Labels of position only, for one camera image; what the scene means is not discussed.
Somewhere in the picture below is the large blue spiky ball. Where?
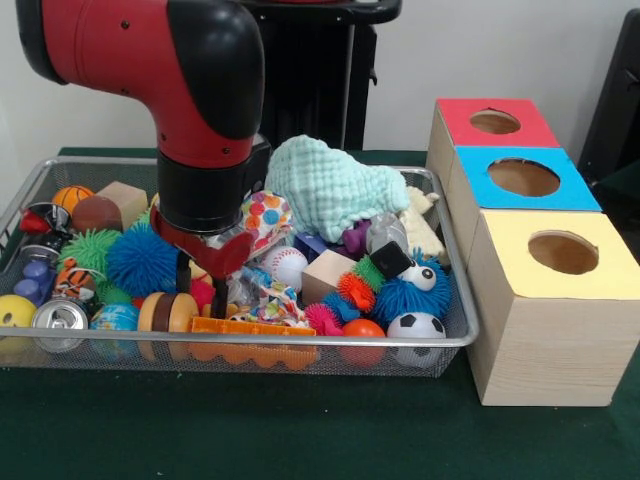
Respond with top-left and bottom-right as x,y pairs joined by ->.
105,225 -> 181,299

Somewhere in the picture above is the orange plastic toy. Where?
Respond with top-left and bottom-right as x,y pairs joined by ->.
188,316 -> 319,371

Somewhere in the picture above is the clear mesh bin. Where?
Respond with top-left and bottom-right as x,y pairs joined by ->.
0,156 -> 479,379

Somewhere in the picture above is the brown burger toy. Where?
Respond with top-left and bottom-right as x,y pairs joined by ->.
138,291 -> 199,335

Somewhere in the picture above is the small wooden block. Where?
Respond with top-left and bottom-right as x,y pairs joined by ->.
302,250 -> 359,306
97,181 -> 149,229

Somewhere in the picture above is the mint green cloth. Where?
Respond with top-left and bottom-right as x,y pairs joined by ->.
264,135 -> 411,244

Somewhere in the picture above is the small white baseball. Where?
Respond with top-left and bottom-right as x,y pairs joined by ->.
262,246 -> 309,293

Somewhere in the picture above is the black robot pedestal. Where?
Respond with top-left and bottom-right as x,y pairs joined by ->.
262,20 -> 379,151

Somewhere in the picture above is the small blue spiky ball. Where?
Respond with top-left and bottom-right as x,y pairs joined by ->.
372,255 -> 453,327

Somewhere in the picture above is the wooden box with three holes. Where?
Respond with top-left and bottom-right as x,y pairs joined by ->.
425,97 -> 640,408

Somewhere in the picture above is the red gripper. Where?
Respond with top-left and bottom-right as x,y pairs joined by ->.
150,208 -> 256,319

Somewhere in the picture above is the colourful printed packet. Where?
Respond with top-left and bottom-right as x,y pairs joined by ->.
240,190 -> 294,253

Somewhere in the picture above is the small soccer ball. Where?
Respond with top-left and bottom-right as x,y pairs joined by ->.
387,311 -> 446,369

